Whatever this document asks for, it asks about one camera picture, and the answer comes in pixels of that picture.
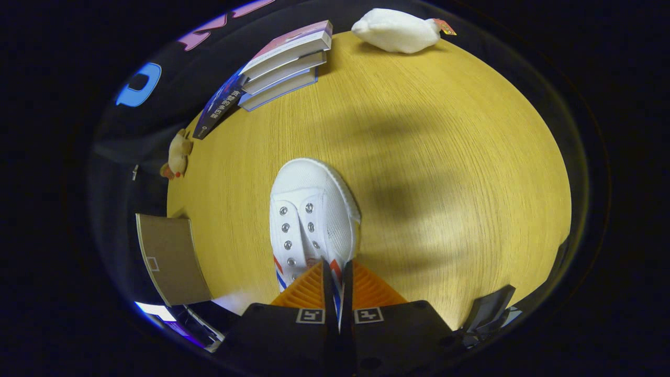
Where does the white canvas shoe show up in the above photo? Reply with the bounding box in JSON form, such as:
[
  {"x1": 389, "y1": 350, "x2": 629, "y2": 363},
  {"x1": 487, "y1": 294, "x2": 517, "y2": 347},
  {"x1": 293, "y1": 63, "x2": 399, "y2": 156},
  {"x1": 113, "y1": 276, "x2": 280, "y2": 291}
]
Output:
[{"x1": 270, "y1": 158, "x2": 362, "y2": 331}]

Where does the brown fabric storage box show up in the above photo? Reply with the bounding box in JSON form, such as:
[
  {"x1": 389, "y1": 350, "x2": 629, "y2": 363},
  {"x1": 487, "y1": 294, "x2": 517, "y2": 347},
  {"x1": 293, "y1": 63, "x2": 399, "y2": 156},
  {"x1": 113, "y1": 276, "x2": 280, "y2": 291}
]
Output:
[{"x1": 135, "y1": 213, "x2": 213, "y2": 307}]

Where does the black backdrop cloth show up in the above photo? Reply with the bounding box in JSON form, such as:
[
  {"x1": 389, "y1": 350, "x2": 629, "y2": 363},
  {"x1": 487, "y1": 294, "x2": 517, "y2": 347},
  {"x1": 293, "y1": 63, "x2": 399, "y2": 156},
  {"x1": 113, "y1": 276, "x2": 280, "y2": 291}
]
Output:
[{"x1": 88, "y1": 0, "x2": 524, "y2": 315}]

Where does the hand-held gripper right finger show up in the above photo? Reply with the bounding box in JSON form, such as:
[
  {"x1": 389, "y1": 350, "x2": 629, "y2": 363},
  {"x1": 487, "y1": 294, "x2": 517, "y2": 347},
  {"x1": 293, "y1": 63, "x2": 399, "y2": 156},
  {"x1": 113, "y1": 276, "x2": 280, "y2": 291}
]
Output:
[{"x1": 341, "y1": 260, "x2": 461, "y2": 377}]

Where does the blue edged white book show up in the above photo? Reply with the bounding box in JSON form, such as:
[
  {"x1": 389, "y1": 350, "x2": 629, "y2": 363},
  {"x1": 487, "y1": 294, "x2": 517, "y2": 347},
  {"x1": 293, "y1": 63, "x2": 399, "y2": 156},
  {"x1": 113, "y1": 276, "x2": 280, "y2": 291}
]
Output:
[{"x1": 238, "y1": 68, "x2": 319, "y2": 112}]

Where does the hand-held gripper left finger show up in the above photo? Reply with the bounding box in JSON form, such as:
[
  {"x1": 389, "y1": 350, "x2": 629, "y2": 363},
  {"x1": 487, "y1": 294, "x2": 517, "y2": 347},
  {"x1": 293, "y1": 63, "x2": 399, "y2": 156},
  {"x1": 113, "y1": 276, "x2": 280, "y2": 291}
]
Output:
[{"x1": 216, "y1": 260, "x2": 338, "y2": 377}]

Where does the lit computer screen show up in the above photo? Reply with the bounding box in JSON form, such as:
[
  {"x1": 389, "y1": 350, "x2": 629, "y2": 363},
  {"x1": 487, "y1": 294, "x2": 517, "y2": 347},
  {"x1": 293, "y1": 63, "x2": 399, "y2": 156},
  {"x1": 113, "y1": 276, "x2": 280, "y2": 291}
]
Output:
[{"x1": 135, "y1": 301, "x2": 211, "y2": 349}]

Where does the dark blue book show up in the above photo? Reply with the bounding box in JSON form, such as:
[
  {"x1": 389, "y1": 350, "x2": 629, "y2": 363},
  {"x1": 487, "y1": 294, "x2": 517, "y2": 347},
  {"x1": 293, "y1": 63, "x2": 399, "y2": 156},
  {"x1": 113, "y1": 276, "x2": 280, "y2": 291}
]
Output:
[{"x1": 193, "y1": 68, "x2": 250, "y2": 140}]

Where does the white plush toy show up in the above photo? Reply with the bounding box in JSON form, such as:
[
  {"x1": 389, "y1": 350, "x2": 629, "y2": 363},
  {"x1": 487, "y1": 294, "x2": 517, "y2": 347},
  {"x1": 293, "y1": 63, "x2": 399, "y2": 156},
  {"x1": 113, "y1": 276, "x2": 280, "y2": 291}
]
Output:
[{"x1": 351, "y1": 8, "x2": 457, "y2": 54}]

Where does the beige plush dog toy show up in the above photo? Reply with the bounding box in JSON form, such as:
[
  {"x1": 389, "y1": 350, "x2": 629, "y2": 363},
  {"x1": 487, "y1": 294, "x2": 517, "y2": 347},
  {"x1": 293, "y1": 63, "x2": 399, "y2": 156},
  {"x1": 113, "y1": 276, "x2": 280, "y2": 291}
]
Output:
[{"x1": 160, "y1": 129, "x2": 194, "y2": 181}]

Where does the black flat panel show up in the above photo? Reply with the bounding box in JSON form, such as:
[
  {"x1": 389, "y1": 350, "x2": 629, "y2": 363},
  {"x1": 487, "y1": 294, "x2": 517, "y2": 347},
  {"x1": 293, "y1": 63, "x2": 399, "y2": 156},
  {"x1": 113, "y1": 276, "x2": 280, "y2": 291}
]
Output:
[{"x1": 463, "y1": 285, "x2": 517, "y2": 337}]

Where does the pink cover book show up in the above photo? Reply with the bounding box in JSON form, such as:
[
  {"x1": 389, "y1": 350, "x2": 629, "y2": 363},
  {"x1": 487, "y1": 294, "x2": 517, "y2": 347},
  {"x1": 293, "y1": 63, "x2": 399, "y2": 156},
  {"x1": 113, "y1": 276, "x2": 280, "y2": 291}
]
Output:
[{"x1": 241, "y1": 20, "x2": 333, "y2": 79}]

